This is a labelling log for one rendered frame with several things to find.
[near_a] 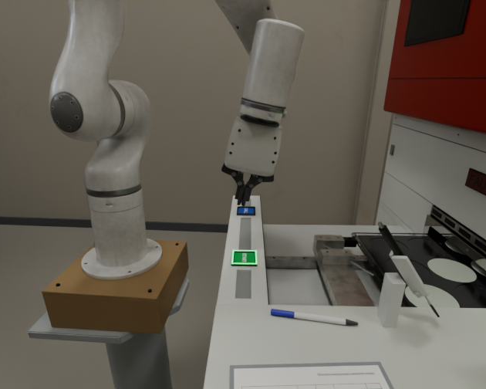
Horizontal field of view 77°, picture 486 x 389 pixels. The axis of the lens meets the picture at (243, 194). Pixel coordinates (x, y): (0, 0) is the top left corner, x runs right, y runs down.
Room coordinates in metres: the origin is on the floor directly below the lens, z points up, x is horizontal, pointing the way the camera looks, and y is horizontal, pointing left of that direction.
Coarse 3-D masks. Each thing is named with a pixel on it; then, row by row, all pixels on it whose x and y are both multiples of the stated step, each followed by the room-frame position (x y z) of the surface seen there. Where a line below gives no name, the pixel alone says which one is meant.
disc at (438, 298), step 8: (408, 288) 0.56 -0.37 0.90; (432, 288) 0.56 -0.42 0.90; (408, 296) 0.53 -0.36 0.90; (416, 296) 0.53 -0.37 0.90; (432, 296) 0.53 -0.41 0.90; (440, 296) 0.53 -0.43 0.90; (448, 296) 0.53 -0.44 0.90; (416, 304) 0.51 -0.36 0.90; (424, 304) 0.51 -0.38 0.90; (432, 304) 0.51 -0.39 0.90; (440, 304) 0.51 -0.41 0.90; (448, 304) 0.51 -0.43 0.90; (456, 304) 0.51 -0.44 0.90
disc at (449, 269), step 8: (432, 264) 0.65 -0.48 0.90; (440, 264) 0.65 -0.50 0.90; (448, 264) 0.65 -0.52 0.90; (456, 264) 0.65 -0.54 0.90; (440, 272) 0.62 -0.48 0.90; (448, 272) 0.62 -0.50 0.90; (456, 272) 0.62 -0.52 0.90; (464, 272) 0.62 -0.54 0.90; (472, 272) 0.62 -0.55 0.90; (456, 280) 0.59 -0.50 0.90; (464, 280) 0.59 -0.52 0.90; (472, 280) 0.59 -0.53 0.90
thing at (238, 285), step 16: (256, 208) 0.87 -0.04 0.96; (240, 224) 0.76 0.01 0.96; (256, 224) 0.76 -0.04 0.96; (240, 240) 0.67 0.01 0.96; (256, 240) 0.67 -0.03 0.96; (224, 256) 0.59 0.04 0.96; (224, 272) 0.53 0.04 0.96; (240, 272) 0.54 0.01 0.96; (256, 272) 0.53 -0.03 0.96; (224, 288) 0.48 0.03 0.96; (240, 288) 0.49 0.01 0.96; (256, 288) 0.48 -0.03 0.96; (256, 304) 0.44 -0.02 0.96
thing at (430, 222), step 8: (432, 216) 0.85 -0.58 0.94; (432, 224) 0.83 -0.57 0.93; (440, 224) 0.79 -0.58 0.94; (424, 232) 0.85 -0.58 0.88; (432, 232) 0.84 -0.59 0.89; (440, 232) 0.78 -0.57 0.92; (448, 232) 0.75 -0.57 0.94; (456, 232) 0.74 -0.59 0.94; (448, 240) 0.74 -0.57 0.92; (456, 240) 0.72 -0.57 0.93; (464, 240) 0.70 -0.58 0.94; (464, 248) 0.68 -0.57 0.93; (472, 248) 0.66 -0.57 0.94; (472, 256) 0.65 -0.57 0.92; (480, 256) 0.63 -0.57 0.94; (480, 264) 0.62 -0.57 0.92
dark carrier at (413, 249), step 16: (368, 240) 0.77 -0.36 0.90; (384, 240) 0.78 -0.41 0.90; (400, 240) 0.77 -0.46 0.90; (416, 240) 0.78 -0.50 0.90; (432, 240) 0.78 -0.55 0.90; (384, 256) 0.69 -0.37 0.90; (416, 256) 0.69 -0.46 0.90; (432, 256) 0.69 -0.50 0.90; (448, 256) 0.69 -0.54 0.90; (464, 256) 0.69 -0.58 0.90; (384, 272) 0.62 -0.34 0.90; (432, 272) 0.62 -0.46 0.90; (448, 288) 0.56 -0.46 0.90; (464, 288) 0.56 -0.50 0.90; (480, 288) 0.56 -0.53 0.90; (464, 304) 0.51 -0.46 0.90; (480, 304) 0.51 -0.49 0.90
